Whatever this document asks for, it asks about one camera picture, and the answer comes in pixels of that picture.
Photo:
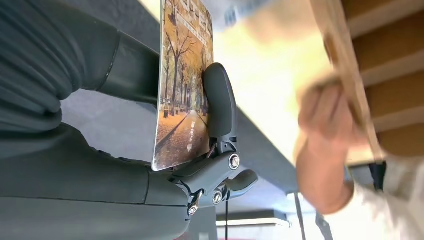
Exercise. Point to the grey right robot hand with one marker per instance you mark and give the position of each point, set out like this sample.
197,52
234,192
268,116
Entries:
82,198

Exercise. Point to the brown slotted card organizer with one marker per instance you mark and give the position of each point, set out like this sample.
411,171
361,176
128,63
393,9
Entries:
391,43

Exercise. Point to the person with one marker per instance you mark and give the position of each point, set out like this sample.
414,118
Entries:
391,205

